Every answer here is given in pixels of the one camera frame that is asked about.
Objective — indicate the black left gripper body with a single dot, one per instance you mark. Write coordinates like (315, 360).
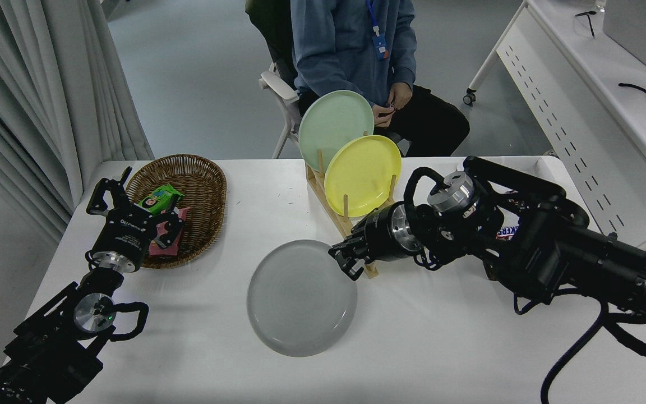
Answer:
(127, 235)

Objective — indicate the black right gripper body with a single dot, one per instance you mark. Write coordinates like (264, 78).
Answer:
(379, 235)

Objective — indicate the grey plate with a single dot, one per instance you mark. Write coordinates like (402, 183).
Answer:
(300, 300)

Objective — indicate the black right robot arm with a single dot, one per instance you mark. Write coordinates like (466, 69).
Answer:
(553, 252)

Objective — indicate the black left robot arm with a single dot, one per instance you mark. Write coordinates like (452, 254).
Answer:
(48, 348)

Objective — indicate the wooden plate rack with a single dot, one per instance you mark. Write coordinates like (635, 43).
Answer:
(328, 202)

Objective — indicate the yellow plate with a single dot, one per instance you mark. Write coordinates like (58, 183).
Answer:
(359, 171)

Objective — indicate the pale green plate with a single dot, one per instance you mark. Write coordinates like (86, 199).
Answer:
(331, 123)

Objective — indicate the person's right hand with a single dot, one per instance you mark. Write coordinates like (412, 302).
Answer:
(383, 115)

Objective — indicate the person's left hand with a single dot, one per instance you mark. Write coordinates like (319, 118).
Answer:
(401, 95)

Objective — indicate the pink snack pack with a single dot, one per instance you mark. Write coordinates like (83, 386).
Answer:
(180, 216)

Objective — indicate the green snack pack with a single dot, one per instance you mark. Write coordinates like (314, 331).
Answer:
(160, 198)

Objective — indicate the brown wicker basket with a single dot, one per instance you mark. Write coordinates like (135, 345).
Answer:
(202, 185)

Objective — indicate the Snickers bar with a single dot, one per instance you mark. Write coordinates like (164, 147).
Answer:
(507, 232)

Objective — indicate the white curtain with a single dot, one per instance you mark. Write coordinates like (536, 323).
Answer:
(37, 84)

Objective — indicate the white tray with cork base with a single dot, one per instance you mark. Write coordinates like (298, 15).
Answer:
(516, 164)

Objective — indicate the white chair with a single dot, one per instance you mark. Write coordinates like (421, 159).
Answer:
(281, 92)

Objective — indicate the person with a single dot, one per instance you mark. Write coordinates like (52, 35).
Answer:
(340, 45)

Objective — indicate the dark jacket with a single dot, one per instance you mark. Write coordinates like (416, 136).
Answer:
(270, 28)

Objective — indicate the white perforated desk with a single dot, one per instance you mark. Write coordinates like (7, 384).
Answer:
(570, 84)

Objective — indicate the black glasses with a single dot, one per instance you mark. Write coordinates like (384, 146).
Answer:
(587, 19)

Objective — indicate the silver laptop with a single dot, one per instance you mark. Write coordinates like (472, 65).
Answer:
(637, 31)

